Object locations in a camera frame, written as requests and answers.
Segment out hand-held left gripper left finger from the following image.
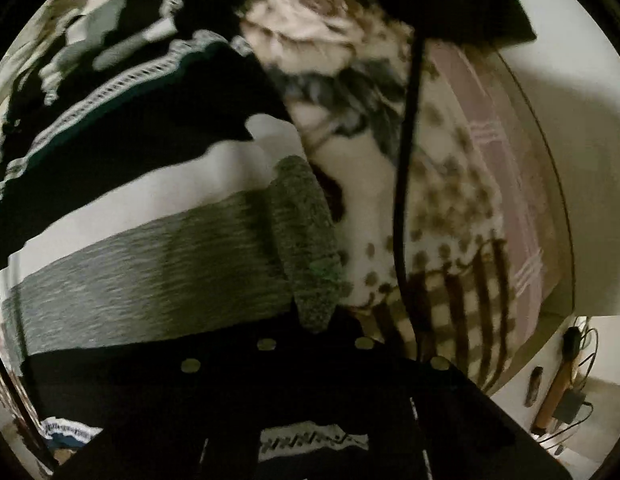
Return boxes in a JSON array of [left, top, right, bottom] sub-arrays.
[[54, 317, 315, 480]]

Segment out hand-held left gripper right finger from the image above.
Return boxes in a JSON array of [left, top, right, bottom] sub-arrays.
[[330, 310, 575, 480]]

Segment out black white grey striped sweater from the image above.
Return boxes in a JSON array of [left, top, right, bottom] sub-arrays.
[[0, 30, 371, 463]]

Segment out wooden stick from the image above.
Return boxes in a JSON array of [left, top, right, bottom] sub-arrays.
[[532, 357, 576, 436]]

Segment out grey power adapter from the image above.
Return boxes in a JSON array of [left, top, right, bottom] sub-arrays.
[[552, 390, 587, 426]]

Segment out black plug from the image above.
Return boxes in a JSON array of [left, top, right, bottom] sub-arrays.
[[562, 326, 582, 363]]

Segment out pink striped bed sheet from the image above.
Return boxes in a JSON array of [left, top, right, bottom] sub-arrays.
[[425, 40, 562, 361]]

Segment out black cable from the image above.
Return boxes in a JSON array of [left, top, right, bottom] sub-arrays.
[[392, 35, 428, 358]]

